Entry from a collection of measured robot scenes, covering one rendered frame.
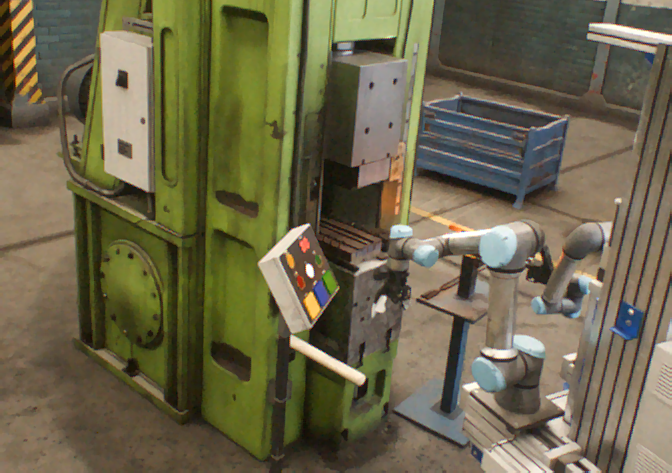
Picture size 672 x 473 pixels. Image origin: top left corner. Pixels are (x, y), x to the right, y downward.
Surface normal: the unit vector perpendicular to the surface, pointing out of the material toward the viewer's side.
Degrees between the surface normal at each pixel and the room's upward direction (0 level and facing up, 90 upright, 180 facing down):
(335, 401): 89
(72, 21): 92
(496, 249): 82
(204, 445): 0
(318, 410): 89
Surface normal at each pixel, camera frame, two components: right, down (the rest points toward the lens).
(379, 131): 0.74, 0.30
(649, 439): -0.86, 0.12
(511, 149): -0.62, 0.23
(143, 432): 0.07, -0.93
